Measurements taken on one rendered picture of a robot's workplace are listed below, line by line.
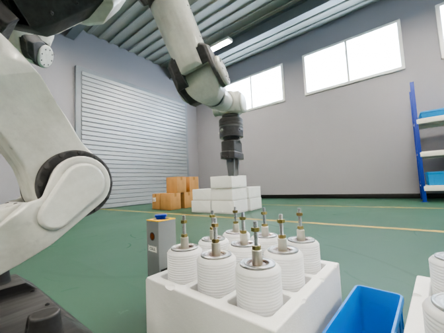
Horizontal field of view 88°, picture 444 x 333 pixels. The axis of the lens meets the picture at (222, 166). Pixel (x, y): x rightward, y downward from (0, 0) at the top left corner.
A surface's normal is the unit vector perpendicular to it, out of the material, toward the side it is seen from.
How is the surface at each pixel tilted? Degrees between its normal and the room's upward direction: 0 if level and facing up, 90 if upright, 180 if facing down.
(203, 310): 90
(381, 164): 90
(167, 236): 90
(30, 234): 108
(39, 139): 90
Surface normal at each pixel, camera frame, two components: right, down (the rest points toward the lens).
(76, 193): 0.78, -0.08
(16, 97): 0.84, 0.31
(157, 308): -0.65, -0.03
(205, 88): 0.05, 0.74
